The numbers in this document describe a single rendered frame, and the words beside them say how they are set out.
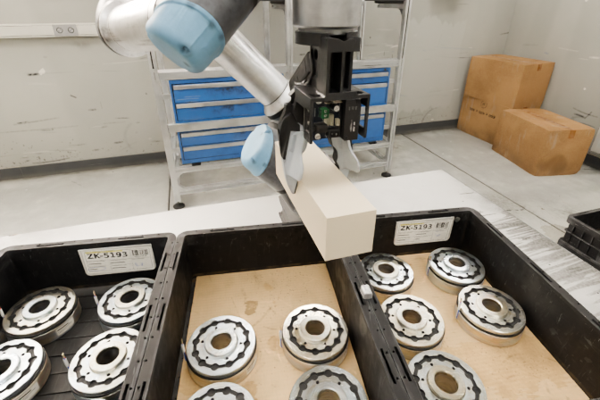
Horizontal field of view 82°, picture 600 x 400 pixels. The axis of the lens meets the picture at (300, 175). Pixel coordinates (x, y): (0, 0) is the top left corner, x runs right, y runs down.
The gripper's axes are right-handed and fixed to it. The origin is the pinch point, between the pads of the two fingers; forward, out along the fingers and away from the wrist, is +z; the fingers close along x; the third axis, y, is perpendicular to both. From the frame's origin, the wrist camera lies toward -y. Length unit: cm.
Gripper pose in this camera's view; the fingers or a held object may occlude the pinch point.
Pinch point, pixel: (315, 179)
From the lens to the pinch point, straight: 49.9
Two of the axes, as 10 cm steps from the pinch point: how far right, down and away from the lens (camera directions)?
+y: 3.0, 4.3, -8.5
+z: 0.0, 8.9, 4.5
